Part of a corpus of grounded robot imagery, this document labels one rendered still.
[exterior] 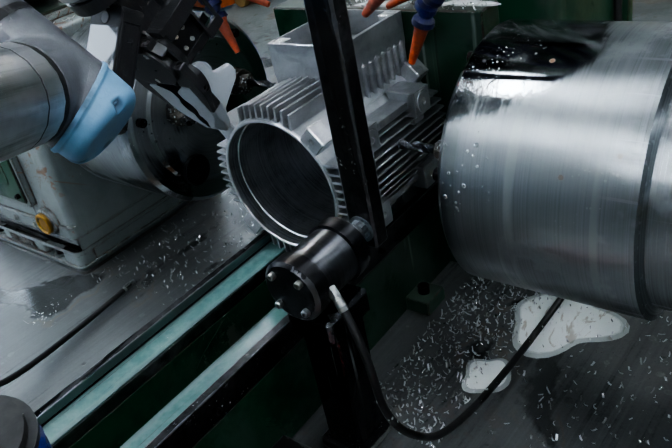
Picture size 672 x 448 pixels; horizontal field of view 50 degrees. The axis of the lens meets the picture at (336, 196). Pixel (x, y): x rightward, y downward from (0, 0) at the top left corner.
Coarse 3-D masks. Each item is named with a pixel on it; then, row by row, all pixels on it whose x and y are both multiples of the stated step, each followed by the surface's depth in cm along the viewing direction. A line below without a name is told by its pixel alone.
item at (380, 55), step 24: (360, 24) 85; (384, 24) 79; (288, 48) 78; (312, 48) 76; (360, 48) 76; (384, 48) 80; (288, 72) 80; (312, 72) 77; (360, 72) 77; (384, 72) 80
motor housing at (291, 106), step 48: (288, 96) 75; (384, 96) 80; (432, 96) 84; (240, 144) 81; (288, 144) 89; (384, 144) 77; (240, 192) 83; (288, 192) 87; (336, 192) 73; (384, 192) 78; (288, 240) 82
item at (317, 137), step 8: (408, 64) 82; (416, 64) 82; (408, 72) 82; (416, 72) 82; (424, 72) 82; (408, 80) 83; (416, 80) 82; (232, 112) 78; (232, 120) 78; (320, 120) 72; (232, 128) 78; (312, 128) 71; (320, 128) 71; (224, 136) 79; (304, 136) 71; (312, 136) 70; (320, 136) 70; (328, 136) 71; (304, 144) 72; (312, 144) 71; (320, 144) 70; (328, 144) 71; (312, 152) 72; (320, 152) 72; (248, 216) 84; (248, 224) 85; (256, 224) 84; (256, 232) 85
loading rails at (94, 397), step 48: (432, 192) 90; (432, 240) 92; (192, 288) 79; (240, 288) 80; (384, 288) 84; (432, 288) 89; (144, 336) 74; (192, 336) 75; (240, 336) 81; (288, 336) 72; (96, 384) 70; (144, 384) 71; (192, 384) 67; (240, 384) 67; (288, 384) 73; (48, 432) 65; (96, 432) 67; (144, 432) 63; (192, 432) 63; (240, 432) 68; (288, 432) 74
